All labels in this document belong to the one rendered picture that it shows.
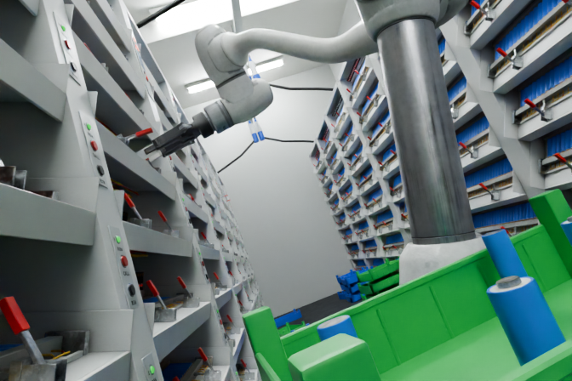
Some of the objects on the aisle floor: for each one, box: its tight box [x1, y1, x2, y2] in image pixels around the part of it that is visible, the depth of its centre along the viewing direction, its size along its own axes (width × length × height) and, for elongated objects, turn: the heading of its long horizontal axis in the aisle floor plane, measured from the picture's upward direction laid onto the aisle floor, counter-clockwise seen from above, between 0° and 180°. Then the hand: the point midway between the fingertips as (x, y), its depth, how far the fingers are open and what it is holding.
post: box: [0, 0, 164, 381], centre depth 60 cm, size 20×9×174 cm, turn 38°
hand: (146, 155), depth 111 cm, fingers open, 3 cm apart
